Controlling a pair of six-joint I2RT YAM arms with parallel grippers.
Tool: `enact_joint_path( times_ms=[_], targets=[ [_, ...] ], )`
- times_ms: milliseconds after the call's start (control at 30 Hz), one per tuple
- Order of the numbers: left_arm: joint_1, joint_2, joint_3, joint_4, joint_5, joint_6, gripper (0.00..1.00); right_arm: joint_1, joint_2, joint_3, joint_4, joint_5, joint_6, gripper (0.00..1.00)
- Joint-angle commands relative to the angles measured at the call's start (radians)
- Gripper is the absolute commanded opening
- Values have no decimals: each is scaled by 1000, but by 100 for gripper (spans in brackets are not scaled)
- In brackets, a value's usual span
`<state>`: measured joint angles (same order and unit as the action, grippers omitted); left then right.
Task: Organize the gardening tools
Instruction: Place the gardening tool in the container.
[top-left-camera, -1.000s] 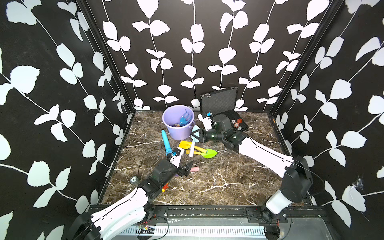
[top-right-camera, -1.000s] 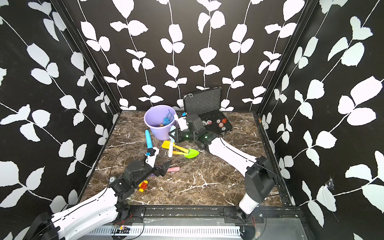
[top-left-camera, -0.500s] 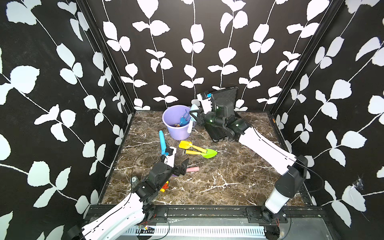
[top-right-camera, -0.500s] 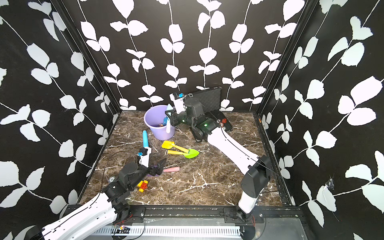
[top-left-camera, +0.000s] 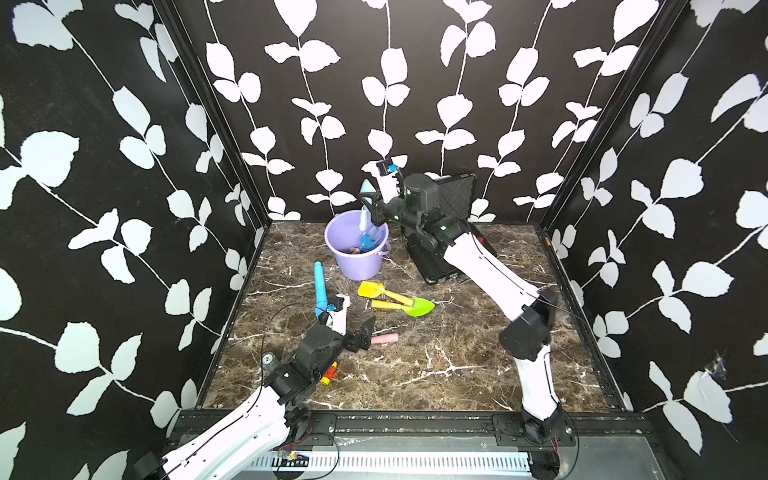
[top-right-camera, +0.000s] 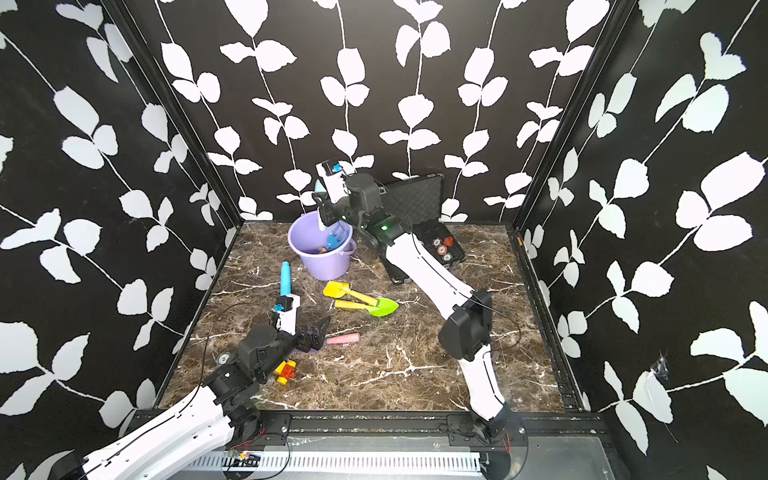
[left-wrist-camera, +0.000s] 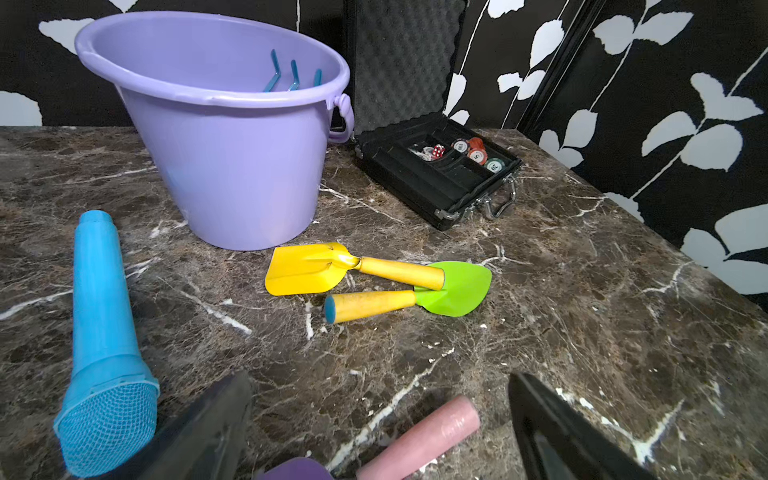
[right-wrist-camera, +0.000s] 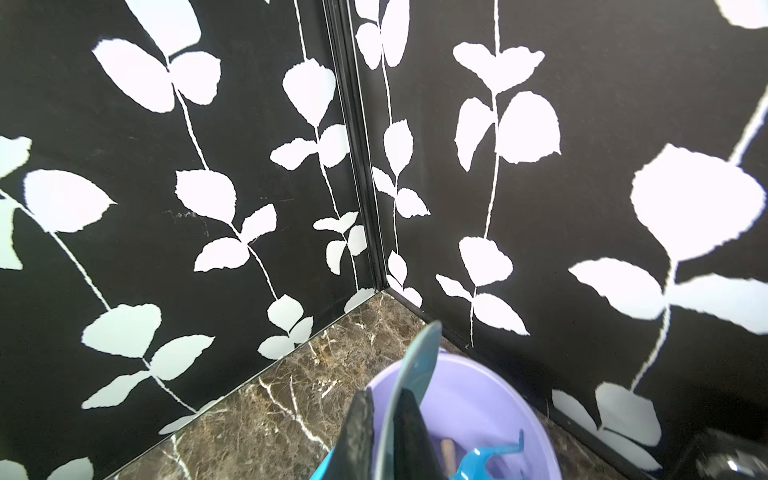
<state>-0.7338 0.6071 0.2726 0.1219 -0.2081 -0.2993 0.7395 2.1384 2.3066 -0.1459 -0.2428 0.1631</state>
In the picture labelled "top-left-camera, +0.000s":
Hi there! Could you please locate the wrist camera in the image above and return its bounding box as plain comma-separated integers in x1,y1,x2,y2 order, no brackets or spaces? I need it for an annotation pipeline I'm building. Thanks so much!
326,294,350,336
375,158,401,203

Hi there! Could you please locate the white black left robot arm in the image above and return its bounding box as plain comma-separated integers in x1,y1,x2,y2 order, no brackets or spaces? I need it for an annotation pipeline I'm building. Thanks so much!
133,317,375,479

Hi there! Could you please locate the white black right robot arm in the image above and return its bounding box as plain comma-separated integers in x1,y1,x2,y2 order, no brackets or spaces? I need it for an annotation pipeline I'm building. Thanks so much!
358,173,563,445

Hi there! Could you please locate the yellow toy spade wooden handle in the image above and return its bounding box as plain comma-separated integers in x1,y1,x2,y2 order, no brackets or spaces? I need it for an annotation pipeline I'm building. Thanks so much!
357,281,414,307

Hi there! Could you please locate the yellow red toy truck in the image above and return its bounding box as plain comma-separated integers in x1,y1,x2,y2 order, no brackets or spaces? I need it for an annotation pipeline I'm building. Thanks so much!
320,361,338,385

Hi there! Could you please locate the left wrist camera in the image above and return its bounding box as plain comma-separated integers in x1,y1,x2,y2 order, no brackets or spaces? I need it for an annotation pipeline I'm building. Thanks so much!
326,294,350,336

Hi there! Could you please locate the black front mounting rail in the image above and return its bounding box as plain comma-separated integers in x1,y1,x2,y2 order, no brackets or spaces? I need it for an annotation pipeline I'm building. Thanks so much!
173,409,655,448

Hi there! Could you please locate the light blue toy shovel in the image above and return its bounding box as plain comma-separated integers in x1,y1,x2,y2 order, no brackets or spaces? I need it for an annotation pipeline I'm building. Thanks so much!
358,180,379,244

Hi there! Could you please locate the black open foam-lined case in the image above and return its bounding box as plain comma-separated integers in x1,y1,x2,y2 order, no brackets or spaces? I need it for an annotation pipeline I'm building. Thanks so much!
400,173,497,285

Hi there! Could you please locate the purple plastic bucket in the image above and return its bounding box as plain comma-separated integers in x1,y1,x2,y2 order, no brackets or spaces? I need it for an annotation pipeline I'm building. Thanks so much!
324,210,391,281

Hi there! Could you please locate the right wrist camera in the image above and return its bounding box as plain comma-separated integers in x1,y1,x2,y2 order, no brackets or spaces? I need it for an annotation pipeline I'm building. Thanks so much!
375,158,401,203

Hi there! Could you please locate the purple toy scoop pink handle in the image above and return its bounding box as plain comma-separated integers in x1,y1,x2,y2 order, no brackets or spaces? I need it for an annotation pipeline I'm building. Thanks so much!
371,333,399,345

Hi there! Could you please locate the white perforated strip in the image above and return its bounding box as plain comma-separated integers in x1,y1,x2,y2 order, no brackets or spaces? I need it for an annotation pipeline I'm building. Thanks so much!
244,451,531,476

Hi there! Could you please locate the green toy trowel wooden handle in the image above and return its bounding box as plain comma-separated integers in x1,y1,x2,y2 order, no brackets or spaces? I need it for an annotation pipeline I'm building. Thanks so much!
369,298,435,317

